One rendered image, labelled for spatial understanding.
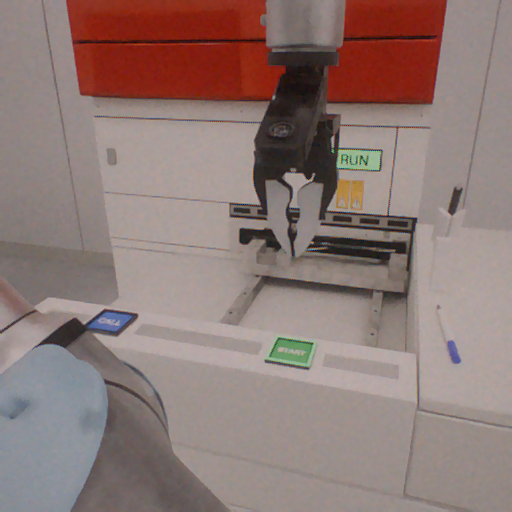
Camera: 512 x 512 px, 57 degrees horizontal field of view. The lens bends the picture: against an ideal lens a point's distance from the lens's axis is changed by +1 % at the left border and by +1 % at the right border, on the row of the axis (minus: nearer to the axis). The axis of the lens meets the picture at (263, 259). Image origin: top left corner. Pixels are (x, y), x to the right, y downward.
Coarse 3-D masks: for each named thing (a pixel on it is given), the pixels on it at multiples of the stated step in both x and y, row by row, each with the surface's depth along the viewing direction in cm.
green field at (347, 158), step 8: (344, 152) 104; (352, 152) 103; (360, 152) 103; (368, 152) 102; (376, 152) 102; (344, 160) 104; (352, 160) 104; (360, 160) 103; (368, 160) 103; (376, 160) 102; (360, 168) 104; (368, 168) 103; (376, 168) 103
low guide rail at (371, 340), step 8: (376, 296) 97; (376, 304) 93; (376, 312) 90; (376, 320) 88; (368, 328) 85; (376, 328) 85; (368, 336) 82; (376, 336) 82; (368, 344) 80; (376, 344) 80
